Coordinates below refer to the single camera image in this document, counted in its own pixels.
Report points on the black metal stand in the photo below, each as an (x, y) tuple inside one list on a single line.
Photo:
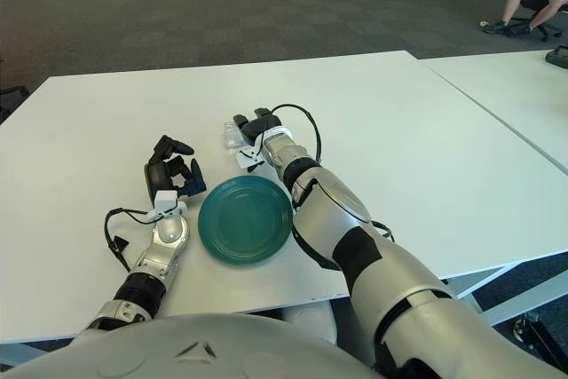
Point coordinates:
[(541, 341)]

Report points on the clear plastic bottle blue cap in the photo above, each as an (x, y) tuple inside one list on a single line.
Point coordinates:
[(231, 137)]

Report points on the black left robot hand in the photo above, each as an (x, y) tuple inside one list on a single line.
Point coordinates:
[(155, 175)]

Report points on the black swivel chair under person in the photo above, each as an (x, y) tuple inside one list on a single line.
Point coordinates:
[(532, 2)]

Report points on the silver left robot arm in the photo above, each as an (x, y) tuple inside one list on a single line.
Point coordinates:
[(166, 232)]

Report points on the white table frame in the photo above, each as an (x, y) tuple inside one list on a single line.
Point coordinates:
[(523, 303)]

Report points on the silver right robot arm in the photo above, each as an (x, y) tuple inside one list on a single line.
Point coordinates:
[(337, 206)]

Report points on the grey robot torso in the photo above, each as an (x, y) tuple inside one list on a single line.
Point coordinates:
[(199, 348)]

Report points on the black office chair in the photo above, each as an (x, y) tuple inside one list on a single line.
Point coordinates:
[(13, 91)]

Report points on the black device on table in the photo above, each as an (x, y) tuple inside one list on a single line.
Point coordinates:
[(558, 56)]

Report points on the green round plate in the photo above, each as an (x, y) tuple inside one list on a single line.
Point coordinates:
[(244, 223)]

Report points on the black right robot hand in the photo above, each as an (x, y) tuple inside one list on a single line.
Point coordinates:
[(262, 123)]

